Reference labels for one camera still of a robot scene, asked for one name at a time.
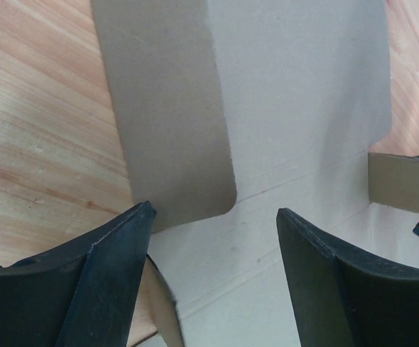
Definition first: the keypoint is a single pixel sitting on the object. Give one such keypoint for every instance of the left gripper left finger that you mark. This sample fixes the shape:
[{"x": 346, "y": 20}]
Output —
[{"x": 80, "y": 293}]

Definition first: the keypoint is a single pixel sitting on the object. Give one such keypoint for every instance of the brown cardboard box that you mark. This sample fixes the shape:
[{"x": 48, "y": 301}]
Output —
[{"x": 231, "y": 110}]

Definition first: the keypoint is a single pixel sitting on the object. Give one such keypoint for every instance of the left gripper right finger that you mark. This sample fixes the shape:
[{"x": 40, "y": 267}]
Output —
[{"x": 343, "y": 295}]

